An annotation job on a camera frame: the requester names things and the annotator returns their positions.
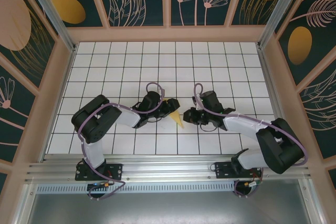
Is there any yellow cloth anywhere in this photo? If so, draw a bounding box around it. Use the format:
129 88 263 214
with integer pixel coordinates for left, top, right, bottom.
163 99 186 130

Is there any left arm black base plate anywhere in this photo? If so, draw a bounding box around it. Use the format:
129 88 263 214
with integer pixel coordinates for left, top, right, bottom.
75 163 124 182

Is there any aluminium side rail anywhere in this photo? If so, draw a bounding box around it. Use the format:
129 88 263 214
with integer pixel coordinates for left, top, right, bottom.
258 47 300 159

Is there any aluminium mounting rail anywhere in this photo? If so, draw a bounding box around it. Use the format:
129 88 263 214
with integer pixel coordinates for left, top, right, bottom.
25 154 310 183

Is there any slotted metal cable duct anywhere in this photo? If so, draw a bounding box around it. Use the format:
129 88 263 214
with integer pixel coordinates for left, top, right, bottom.
36 183 237 194

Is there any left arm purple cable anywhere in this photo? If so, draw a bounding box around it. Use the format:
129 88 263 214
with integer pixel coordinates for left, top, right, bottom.
78 82 165 201

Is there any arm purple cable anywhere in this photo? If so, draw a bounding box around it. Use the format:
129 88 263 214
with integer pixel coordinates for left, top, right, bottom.
193 83 309 199
78 82 165 201

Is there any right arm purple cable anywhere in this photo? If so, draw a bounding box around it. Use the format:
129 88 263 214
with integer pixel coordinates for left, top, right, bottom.
193 83 309 199

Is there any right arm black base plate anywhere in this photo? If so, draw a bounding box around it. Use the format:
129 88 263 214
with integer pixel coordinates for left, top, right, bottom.
214 161 263 180

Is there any aluminium corner post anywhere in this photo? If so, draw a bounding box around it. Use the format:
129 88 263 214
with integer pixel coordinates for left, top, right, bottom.
22 0 77 53
258 0 307 50

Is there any grey metal panel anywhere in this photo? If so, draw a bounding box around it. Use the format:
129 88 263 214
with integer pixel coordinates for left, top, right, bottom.
15 179 322 224

